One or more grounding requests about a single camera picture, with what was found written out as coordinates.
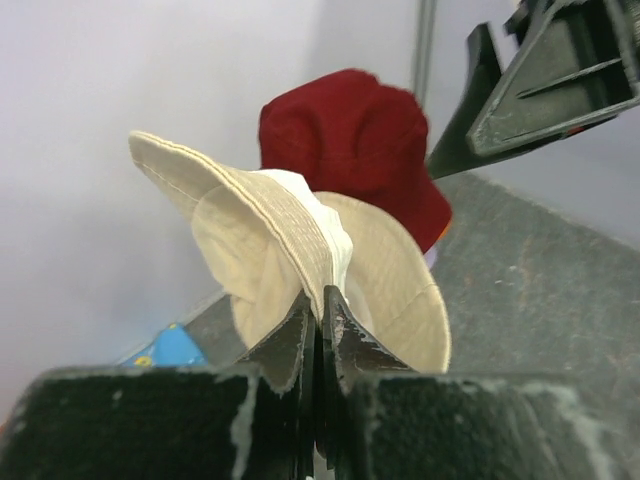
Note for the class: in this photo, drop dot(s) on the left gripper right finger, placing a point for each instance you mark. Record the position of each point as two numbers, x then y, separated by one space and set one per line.
365 424

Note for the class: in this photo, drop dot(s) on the beige bucket hat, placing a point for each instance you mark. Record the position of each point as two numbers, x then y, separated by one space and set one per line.
266 238

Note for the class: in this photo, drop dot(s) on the purple bucket hat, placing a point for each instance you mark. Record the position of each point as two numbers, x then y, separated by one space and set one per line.
431 255

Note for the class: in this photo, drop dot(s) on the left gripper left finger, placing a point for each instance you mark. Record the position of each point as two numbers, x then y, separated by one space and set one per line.
282 438

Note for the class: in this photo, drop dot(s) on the dark red hat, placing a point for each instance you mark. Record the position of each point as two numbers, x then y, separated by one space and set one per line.
349 133

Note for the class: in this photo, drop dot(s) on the blue printed cloth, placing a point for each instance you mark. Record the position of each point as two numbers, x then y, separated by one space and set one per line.
172 347

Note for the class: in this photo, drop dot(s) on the orange bucket hat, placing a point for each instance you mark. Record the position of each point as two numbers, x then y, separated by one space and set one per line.
443 232

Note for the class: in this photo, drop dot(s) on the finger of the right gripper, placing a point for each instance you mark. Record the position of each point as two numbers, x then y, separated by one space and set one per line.
577 67

